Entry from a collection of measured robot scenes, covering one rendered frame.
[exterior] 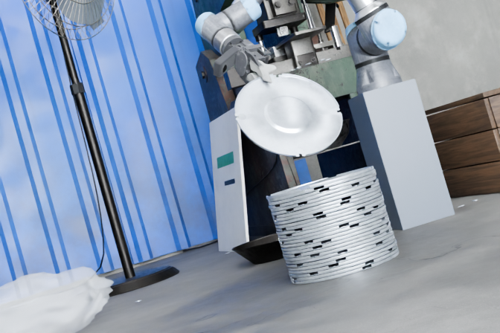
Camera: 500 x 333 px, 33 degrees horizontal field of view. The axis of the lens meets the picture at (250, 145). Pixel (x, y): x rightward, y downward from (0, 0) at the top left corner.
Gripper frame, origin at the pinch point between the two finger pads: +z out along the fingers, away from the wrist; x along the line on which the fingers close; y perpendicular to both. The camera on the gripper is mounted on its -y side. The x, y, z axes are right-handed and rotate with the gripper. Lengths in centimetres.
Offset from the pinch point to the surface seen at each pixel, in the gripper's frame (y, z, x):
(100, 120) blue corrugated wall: 47, -173, 137
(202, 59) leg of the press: 67, -120, 74
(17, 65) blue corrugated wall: 16, -207, 117
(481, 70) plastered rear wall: 270, -111, 114
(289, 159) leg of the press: 51, -35, 66
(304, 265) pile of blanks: -14, 44, 24
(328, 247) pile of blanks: -11, 47, 17
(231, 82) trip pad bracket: 41, -65, 47
